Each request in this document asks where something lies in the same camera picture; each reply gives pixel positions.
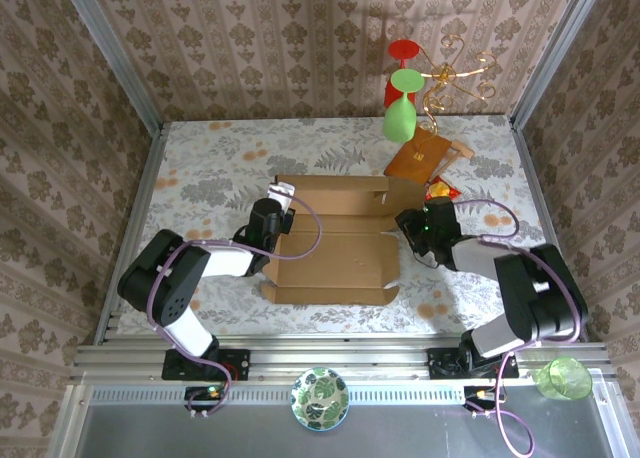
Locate long aluminium mounting rail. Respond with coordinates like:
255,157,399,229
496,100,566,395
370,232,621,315
72,335,609,382

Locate green transparent plastic cup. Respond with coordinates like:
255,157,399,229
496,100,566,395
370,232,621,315
535,356,594,403

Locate wooden mallet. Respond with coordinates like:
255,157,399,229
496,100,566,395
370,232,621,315
423,140,475,187

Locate red plastic goblet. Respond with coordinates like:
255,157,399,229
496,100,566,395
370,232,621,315
383,38,421,110

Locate wooden rack base board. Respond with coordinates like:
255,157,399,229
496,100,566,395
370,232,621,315
383,127,454,185

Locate aluminium side rail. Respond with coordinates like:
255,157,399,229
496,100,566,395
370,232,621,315
93,122,166,347
508,116,591,342

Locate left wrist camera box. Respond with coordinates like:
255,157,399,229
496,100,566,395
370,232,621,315
267,181,296,212

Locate green plastic goblet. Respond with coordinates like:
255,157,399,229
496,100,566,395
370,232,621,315
382,68,426,144

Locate leaf pattern bowl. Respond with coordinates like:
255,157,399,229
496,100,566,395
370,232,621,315
291,367,351,433

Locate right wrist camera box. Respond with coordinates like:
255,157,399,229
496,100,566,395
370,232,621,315
394,208,429,257

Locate gold wire glass rack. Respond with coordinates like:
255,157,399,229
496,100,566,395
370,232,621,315
417,33,497,157

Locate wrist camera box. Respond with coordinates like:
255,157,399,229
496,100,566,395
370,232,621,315
394,208,429,257
267,181,296,212

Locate aluminium frame post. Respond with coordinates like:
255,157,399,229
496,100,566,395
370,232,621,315
509,0,609,127
57,0,164,134

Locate brown cardboard box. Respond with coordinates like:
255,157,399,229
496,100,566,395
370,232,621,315
259,174,425,307

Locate red snack packet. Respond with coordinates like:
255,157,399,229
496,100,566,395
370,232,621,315
424,175,461,202

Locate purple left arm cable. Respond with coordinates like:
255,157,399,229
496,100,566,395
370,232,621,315
147,193,324,419

